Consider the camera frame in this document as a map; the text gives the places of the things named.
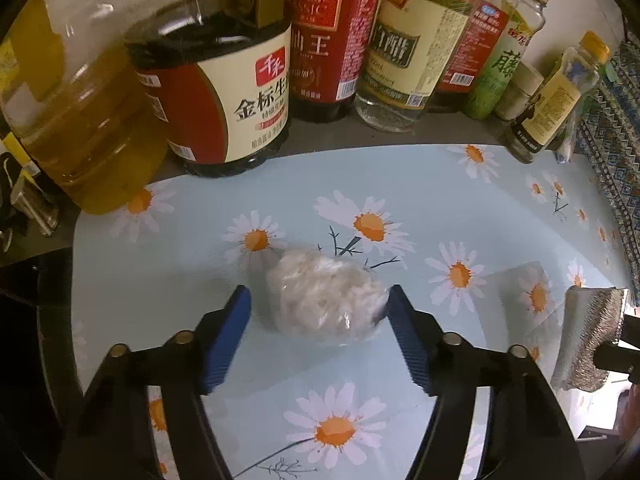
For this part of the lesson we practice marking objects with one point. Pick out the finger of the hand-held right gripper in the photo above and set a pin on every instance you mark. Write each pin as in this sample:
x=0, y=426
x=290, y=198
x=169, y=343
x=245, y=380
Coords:
x=620, y=360

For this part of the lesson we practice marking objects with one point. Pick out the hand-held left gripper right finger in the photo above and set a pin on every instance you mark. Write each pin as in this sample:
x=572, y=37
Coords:
x=407, y=340

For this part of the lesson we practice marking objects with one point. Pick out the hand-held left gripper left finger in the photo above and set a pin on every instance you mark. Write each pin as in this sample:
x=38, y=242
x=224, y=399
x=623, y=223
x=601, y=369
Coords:
x=225, y=340

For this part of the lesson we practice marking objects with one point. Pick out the silver foil bag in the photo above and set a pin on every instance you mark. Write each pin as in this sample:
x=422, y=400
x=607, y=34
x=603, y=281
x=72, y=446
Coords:
x=585, y=330

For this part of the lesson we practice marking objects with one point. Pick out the white tissue ball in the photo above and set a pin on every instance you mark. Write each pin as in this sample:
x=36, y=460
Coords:
x=320, y=300

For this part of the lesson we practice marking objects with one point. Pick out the clear plastic film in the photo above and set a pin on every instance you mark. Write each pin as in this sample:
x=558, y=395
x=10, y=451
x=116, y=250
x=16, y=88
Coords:
x=515, y=320

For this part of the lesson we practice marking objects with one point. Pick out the daisy print tablecloth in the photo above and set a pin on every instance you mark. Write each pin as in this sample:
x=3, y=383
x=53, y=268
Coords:
x=300, y=185

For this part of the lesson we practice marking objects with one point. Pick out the patterned fabric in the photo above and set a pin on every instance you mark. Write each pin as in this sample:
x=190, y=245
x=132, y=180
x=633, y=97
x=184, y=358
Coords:
x=615, y=160

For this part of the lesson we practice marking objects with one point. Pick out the black and metal fixture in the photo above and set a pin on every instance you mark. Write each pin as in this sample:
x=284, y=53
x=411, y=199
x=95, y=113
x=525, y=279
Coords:
x=37, y=205

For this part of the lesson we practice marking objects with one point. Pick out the dark soy sauce jug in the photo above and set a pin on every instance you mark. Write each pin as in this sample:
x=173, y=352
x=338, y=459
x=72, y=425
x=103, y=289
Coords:
x=215, y=100

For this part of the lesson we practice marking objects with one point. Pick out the large clear oil jug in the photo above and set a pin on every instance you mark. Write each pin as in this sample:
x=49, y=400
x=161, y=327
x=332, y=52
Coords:
x=85, y=125

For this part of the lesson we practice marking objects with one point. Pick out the bottle with pale yellow label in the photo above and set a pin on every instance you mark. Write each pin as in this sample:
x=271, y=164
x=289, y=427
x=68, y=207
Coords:
x=545, y=110

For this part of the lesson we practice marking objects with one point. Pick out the green label bottle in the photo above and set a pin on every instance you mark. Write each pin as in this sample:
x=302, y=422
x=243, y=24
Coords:
x=492, y=85

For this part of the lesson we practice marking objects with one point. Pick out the small glass jar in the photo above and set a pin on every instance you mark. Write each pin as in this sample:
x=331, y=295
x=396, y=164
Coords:
x=520, y=95

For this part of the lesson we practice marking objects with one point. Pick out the clear bottle with olive label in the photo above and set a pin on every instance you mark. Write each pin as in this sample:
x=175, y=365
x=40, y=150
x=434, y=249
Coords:
x=415, y=55

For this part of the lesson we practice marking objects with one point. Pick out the brown bottle with red label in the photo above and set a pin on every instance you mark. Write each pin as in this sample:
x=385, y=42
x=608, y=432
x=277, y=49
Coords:
x=475, y=45

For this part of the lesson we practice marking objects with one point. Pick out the red label soy sauce bottle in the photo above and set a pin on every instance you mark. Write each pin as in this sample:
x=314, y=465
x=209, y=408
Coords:
x=325, y=45

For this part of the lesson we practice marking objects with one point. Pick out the glass bottle with yellow cap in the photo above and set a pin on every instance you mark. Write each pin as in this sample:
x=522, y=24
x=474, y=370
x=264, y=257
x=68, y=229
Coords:
x=530, y=10

